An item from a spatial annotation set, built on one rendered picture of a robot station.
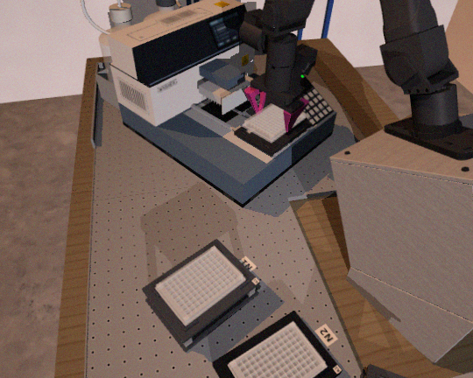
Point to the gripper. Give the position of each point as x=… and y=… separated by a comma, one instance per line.
x=273, y=87

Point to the white well plate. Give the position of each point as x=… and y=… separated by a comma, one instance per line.
x=276, y=128
x=289, y=351
x=211, y=271

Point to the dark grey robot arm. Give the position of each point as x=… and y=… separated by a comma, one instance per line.
x=415, y=48

